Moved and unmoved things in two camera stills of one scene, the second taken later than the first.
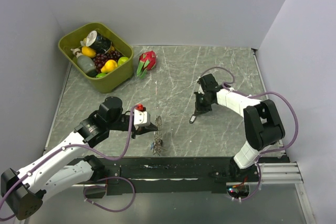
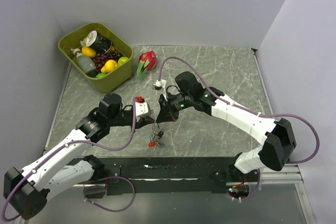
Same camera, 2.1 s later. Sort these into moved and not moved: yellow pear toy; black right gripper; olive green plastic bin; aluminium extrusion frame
Moved: black right gripper
Not moved: aluminium extrusion frame; olive green plastic bin; yellow pear toy
